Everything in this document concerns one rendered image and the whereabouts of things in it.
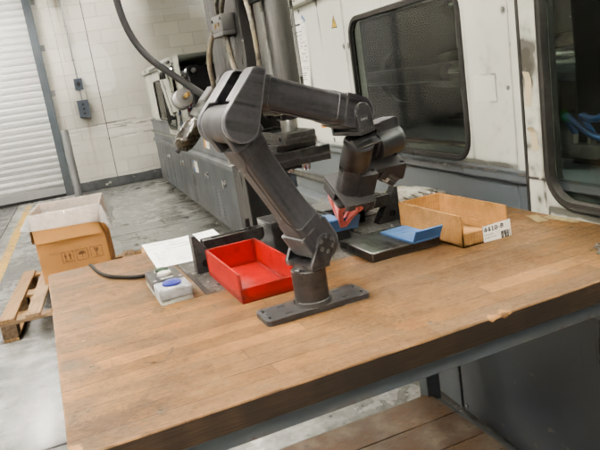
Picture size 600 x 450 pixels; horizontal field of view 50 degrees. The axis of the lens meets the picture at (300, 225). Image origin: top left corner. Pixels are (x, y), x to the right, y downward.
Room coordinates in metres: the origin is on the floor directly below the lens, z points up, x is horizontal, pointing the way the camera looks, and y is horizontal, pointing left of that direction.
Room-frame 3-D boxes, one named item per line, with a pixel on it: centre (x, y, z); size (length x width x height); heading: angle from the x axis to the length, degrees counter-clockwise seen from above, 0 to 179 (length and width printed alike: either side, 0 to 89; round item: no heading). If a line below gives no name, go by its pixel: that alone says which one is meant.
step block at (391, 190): (1.64, -0.23, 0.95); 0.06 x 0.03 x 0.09; 111
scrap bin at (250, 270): (1.30, 0.12, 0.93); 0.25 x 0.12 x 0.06; 21
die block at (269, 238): (1.52, -0.01, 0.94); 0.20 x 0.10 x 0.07; 111
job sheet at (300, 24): (3.20, -0.12, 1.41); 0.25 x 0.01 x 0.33; 17
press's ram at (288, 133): (1.58, 0.03, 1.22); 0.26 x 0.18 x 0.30; 21
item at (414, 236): (1.39, -0.24, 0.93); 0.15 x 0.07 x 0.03; 22
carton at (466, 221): (1.44, -0.35, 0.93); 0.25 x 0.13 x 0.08; 21
